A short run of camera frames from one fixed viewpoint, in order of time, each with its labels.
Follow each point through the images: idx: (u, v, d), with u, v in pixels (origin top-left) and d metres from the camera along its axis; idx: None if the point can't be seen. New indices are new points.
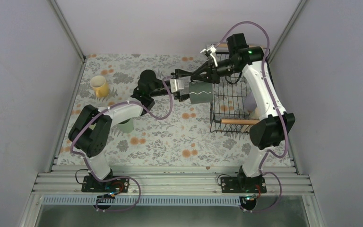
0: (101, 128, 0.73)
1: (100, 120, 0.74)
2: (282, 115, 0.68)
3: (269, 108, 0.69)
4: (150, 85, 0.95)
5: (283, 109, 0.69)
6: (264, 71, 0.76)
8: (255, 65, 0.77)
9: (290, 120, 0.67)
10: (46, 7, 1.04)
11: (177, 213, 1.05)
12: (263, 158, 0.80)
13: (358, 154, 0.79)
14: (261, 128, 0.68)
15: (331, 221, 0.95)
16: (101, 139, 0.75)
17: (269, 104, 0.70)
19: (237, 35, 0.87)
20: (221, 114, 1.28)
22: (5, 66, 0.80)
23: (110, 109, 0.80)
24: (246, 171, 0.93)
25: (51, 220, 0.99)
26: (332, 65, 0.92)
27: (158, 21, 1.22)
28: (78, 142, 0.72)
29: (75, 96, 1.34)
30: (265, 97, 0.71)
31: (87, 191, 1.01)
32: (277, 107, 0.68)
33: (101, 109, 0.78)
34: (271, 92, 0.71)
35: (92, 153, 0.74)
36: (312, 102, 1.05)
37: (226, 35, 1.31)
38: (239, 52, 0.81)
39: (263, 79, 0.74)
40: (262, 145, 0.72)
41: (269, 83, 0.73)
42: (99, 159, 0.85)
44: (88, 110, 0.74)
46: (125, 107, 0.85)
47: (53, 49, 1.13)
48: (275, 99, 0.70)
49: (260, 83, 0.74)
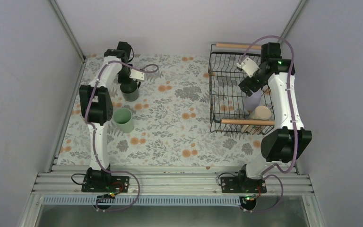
0: (105, 97, 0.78)
1: (99, 93, 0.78)
2: (298, 131, 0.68)
3: (285, 120, 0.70)
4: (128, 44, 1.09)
5: (300, 125, 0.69)
6: (290, 83, 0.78)
8: (282, 75, 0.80)
9: (306, 137, 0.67)
10: (46, 8, 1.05)
11: (177, 213, 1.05)
12: (268, 168, 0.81)
13: (358, 154, 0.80)
14: (273, 137, 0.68)
15: (332, 222, 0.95)
16: (109, 105, 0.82)
17: (286, 116, 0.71)
19: (273, 45, 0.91)
20: (221, 114, 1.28)
22: (6, 66, 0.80)
23: (99, 79, 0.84)
24: (247, 170, 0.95)
25: (51, 220, 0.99)
26: (332, 66, 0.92)
27: (158, 21, 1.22)
28: (92, 115, 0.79)
29: (75, 95, 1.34)
30: (284, 109, 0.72)
31: (87, 191, 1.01)
32: (295, 120, 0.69)
33: (92, 84, 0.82)
34: (291, 105, 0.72)
35: (107, 118, 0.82)
36: (312, 102, 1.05)
37: (237, 41, 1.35)
38: (269, 61, 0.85)
39: (287, 91, 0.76)
40: (270, 158, 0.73)
41: (292, 95, 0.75)
42: (103, 140, 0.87)
44: (84, 89, 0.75)
46: (108, 70, 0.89)
47: (54, 50, 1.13)
48: (294, 112, 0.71)
49: (281, 94, 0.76)
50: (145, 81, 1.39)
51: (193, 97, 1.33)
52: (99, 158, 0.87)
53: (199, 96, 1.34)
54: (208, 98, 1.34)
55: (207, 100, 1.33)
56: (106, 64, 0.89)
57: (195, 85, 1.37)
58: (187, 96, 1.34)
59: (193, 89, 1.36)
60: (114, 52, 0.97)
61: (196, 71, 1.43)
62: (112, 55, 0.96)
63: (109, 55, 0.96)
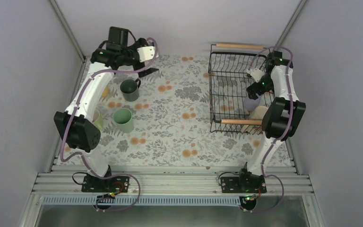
0: (83, 128, 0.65)
1: (76, 123, 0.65)
2: (294, 103, 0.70)
3: (282, 94, 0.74)
4: (121, 31, 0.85)
5: (296, 98, 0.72)
6: (288, 72, 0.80)
8: (282, 67, 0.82)
9: (300, 109, 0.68)
10: (46, 8, 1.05)
11: (177, 213, 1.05)
12: (270, 149, 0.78)
13: (358, 154, 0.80)
14: (270, 107, 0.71)
15: (332, 222, 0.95)
16: (92, 133, 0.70)
17: (283, 91, 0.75)
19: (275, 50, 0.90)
20: (221, 114, 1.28)
22: (5, 66, 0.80)
23: (79, 104, 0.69)
24: (247, 166, 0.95)
25: (51, 220, 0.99)
26: (332, 66, 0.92)
27: (158, 21, 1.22)
28: (73, 141, 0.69)
29: (75, 96, 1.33)
30: (281, 85, 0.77)
31: (87, 191, 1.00)
32: (290, 93, 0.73)
33: (70, 111, 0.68)
34: (289, 84, 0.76)
35: (90, 147, 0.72)
36: (312, 102, 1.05)
37: (237, 41, 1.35)
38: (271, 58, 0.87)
39: (285, 74, 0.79)
40: (268, 132, 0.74)
41: (289, 80, 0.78)
42: (96, 154, 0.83)
44: (60, 117, 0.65)
46: (92, 88, 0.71)
47: (54, 50, 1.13)
48: (291, 89, 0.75)
49: (280, 80, 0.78)
50: (145, 81, 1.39)
51: (193, 97, 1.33)
52: (94, 170, 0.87)
53: (199, 96, 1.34)
54: (208, 98, 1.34)
55: (207, 100, 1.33)
56: (90, 80, 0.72)
57: (195, 85, 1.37)
58: (187, 96, 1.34)
59: (192, 89, 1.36)
60: (103, 56, 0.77)
61: (197, 71, 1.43)
62: (100, 59, 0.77)
63: (96, 62, 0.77)
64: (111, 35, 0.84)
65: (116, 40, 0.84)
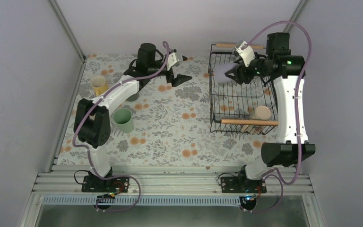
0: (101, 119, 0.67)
1: (97, 112, 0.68)
2: (302, 144, 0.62)
3: (289, 134, 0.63)
4: (151, 50, 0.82)
5: (304, 138, 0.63)
6: (298, 89, 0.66)
8: (291, 81, 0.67)
9: (309, 150, 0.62)
10: (46, 8, 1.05)
11: (177, 213, 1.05)
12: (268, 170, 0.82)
13: (358, 154, 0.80)
14: (276, 150, 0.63)
15: (332, 222, 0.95)
16: (106, 129, 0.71)
17: (290, 129, 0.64)
19: (281, 35, 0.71)
20: (221, 114, 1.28)
22: (5, 66, 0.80)
23: (105, 97, 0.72)
24: (246, 170, 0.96)
25: (50, 220, 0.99)
26: (332, 65, 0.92)
27: (158, 21, 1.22)
28: (84, 134, 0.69)
29: (75, 95, 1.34)
30: (289, 120, 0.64)
31: (87, 191, 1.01)
32: (299, 135, 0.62)
33: (95, 100, 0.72)
34: (298, 116, 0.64)
35: (99, 143, 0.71)
36: (312, 102, 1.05)
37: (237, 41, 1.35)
38: (277, 59, 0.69)
39: (294, 99, 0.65)
40: (269, 163, 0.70)
41: (299, 111, 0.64)
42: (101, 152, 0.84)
44: (83, 104, 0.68)
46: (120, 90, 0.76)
47: (54, 50, 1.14)
48: (300, 125, 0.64)
49: (287, 112, 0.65)
50: None
51: (193, 97, 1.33)
52: (96, 169, 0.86)
53: (199, 96, 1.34)
54: (208, 98, 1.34)
55: (207, 100, 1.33)
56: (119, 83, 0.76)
57: (195, 85, 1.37)
58: (187, 96, 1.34)
59: (192, 89, 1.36)
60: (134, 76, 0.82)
61: (196, 71, 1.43)
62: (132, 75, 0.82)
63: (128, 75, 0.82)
64: (140, 55, 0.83)
65: (145, 61, 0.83)
